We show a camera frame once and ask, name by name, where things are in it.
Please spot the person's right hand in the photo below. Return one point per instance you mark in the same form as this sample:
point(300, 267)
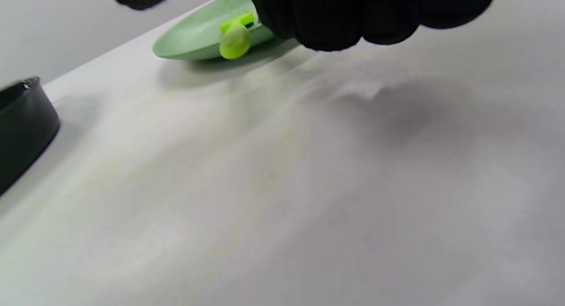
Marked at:
point(353, 14)

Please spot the green silicone brush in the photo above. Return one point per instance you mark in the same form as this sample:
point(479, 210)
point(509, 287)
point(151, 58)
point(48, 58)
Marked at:
point(234, 41)

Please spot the black cast iron frying pan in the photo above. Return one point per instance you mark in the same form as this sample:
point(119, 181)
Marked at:
point(22, 129)

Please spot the green round plate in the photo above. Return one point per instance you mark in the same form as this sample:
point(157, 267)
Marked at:
point(194, 36)

